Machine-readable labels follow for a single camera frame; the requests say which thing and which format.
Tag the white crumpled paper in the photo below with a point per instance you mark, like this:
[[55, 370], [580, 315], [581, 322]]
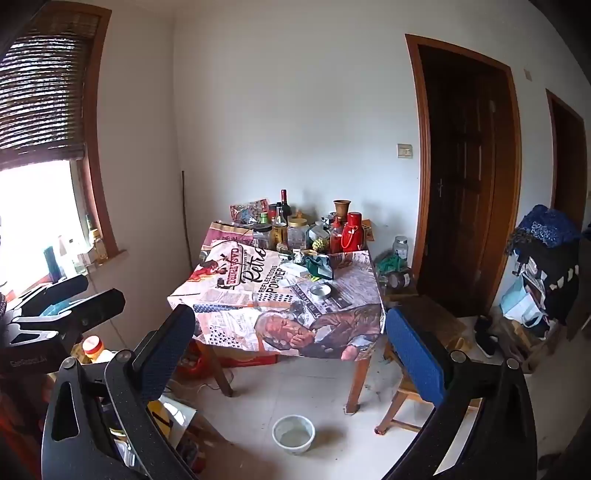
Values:
[[295, 269]]

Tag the red cardboard box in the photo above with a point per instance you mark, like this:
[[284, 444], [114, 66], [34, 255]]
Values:
[[249, 359]]

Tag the printed newspaper-style tablecloth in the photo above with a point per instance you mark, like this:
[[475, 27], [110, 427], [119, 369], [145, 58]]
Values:
[[240, 295]]

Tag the teal bottle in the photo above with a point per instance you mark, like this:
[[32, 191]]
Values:
[[51, 265]]

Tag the bamboo window blind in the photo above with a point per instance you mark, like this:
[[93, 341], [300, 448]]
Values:
[[41, 92]]

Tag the glass bottle with yellow liquid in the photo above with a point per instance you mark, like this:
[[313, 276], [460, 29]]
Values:
[[95, 240]]

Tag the glass jar with metal lid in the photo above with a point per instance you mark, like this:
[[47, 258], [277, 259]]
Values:
[[400, 247]]

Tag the green custard apple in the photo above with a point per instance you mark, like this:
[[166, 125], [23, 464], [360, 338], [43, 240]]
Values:
[[319, 243]]

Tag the clear jar with black lid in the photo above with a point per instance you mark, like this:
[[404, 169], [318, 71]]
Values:
[[262, 236]]

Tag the thin wooden stick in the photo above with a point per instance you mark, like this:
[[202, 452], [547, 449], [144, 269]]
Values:
[[185, 212]]

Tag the brown ceramic vase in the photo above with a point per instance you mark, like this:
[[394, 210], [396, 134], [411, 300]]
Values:
[[342, 210]]

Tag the red thermos jug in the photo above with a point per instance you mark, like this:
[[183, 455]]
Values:
[[353, 233]]

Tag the dark wine bottle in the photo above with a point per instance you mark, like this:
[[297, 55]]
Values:
[[285, 205]]

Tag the red plastic bag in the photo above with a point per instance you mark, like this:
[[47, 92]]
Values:
[[194, 364]]

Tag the red sauce squeeze bottle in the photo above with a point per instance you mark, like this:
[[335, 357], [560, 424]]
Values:
[[335, 237]]

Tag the glass jar lying down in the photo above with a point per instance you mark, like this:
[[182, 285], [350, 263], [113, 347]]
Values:
[[399, 279]]

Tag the green net bag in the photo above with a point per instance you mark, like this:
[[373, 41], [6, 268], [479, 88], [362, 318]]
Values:
[[387, 263]]

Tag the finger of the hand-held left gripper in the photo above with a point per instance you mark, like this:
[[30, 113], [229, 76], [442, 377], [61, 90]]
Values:
[[60, 288], [101, 304]]

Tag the narrow dark wooden door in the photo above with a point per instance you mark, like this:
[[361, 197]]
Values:
[[565, 161]]

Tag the wooden stool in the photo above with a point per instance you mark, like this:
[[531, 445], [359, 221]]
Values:
[[438, 323]]

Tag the pile of dark clothes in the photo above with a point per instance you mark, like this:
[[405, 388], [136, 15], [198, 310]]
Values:
[[549, 258]]

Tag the white light switch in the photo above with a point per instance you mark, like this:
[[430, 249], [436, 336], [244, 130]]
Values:
[[405, 150]]

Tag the round metal tin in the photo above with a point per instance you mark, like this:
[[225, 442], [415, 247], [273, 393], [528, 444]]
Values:
[[320, 290]]

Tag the colourful snack packet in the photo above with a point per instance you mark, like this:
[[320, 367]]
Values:
[[249, 210]]

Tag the wooden table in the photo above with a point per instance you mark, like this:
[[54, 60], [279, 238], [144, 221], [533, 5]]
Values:
[[358, 383]]

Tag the black shoe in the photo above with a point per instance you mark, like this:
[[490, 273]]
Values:
[[485, 334]]

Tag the dark green can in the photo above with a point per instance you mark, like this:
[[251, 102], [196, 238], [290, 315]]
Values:
[[318, 266]]

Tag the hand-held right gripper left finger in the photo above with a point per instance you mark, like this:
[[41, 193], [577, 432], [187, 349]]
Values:
[[168, 350]]

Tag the yellow bottle with orange cap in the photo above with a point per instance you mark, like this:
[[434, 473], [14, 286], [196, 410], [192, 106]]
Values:
[[94, 348]]

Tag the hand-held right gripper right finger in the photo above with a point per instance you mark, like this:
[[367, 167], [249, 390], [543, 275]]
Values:
[[415, 360]]

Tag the white bowl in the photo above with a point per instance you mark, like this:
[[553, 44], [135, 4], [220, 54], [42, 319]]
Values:
[[293, 436]]

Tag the clear jar with tan lid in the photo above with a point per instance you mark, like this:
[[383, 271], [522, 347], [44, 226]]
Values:
[[298, 233]]

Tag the wooden window frame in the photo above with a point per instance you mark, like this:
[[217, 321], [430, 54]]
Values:
[[94, 194]]

